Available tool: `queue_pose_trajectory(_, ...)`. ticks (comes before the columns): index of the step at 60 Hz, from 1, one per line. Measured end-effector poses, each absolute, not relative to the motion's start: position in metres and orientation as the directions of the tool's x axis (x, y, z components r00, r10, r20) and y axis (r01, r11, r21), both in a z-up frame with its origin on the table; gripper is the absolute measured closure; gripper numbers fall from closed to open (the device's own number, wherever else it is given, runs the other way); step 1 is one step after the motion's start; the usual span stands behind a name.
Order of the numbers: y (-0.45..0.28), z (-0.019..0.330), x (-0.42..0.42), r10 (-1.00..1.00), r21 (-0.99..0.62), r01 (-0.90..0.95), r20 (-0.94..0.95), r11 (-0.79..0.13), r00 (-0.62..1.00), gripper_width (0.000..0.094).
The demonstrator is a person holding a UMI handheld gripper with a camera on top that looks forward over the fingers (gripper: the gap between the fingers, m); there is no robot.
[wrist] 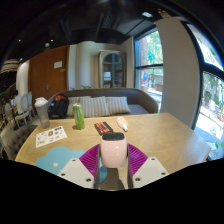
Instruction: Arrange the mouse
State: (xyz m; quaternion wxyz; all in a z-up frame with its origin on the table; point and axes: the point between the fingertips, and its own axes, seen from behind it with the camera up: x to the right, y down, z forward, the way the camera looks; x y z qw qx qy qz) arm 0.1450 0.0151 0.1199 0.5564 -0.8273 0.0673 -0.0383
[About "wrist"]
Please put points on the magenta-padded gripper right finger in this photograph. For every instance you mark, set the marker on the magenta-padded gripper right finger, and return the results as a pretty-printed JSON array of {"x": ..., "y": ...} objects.
[{"x": 148, "y": 171}]

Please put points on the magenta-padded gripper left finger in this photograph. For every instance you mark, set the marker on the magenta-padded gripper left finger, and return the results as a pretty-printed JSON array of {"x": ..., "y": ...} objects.
[{"x": 78, "y": 173}]

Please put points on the pink computer mouse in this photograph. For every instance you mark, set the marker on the pink computer mouse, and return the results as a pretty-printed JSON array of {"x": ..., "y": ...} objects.
[{"x": 113, "y": 151}]

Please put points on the blue cloud-shaped mouse pad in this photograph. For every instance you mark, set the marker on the blue cloud-shaped mouse pad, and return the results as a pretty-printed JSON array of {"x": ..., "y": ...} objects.
[{"x": 55, "y": 159}]

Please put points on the white sticker sheet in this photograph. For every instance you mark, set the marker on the white sticker sheet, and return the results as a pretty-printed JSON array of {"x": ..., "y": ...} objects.
[{"x": 50, "y": 136}]

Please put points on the black and red box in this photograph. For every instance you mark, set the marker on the black and red box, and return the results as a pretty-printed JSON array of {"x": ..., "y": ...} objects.
[{"x": 102, "y": 127}]

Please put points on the green drink can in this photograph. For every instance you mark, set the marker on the green drink can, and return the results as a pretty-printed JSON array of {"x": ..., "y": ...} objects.
[{"x": 79, "y": 117}]

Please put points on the clear grey shaker bottle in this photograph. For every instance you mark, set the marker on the clear grey shaker bottle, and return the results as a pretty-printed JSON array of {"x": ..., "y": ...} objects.
[{"x": 42, "y": 115}]

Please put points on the black backpack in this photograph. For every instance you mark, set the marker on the black backpack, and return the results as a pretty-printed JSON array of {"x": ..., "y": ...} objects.
[{"x": 58, "y": 107}]

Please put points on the striped cushion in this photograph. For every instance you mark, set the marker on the striped cushion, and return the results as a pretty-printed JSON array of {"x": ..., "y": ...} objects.
[
  {"x": 96, "y": 106},
  {"x": 72, "y": 101},
  {"x": 118, "y": 105}
]

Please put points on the grey tufted chair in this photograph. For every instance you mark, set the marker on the grey tufted chair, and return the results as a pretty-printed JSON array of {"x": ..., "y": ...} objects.
[{"x": 15, "y": 138}]

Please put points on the brown curved sofa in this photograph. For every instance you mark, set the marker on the brown curved sofa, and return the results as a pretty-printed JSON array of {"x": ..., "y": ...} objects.
[{"x": 140, "y": 98}]

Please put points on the group of round-backed chairs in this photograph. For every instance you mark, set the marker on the group of round-backed chairs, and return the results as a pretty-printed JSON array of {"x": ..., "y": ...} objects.
[{"x": 22, "y": 106}]

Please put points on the black-framed glass window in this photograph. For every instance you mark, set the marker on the black-framed glass window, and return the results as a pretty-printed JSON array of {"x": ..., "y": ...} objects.
[
  {"x": 150, "y": 66},
  {"x": 211, "y": 106}
]

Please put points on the brown wooden door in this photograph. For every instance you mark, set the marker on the brown wooden door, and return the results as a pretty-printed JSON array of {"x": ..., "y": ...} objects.
[{"x": 46, "y": 76}]

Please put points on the arched glass-door cabinet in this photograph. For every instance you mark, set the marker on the arched glass-door cabinet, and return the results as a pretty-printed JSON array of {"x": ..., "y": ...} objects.
[{"x": 112, "y": 68}]

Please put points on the white door sign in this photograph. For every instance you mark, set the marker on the white door sign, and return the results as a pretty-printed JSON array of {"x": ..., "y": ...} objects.
[{"x": 58, "y": 64}]

